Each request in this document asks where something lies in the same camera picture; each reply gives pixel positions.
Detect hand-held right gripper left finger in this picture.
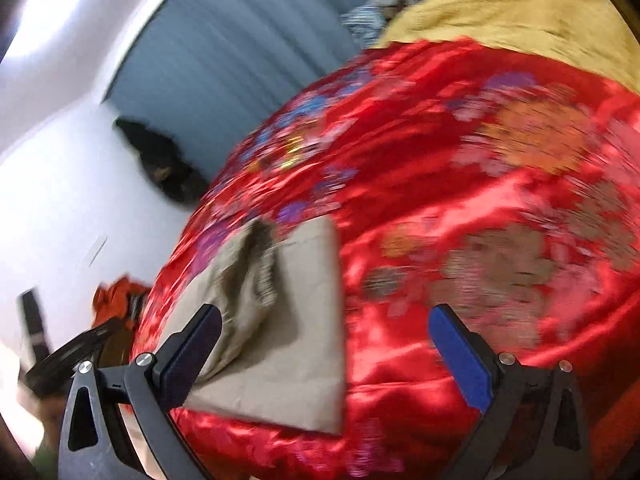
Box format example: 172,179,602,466
57,304,223,480

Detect black strap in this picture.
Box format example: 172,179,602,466
17,287,53,366

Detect grey-blue curtain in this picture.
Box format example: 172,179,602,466
102,0,388,186

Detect orange cloth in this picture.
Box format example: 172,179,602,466
92,277,153,331

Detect yellow blanket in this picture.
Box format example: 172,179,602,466
375,0,640,91

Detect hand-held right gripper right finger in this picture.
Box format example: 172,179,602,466
428,304,593,480

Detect red floral satin blanket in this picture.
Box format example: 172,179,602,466
130,37,640,480

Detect beige pants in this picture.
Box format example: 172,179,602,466
160,215,348,436

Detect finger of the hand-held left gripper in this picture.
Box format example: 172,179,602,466
25,317,123,396

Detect dark cloth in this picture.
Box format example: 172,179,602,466
115,117,208,206

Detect striped cloth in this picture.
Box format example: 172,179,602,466
340,0,426,48

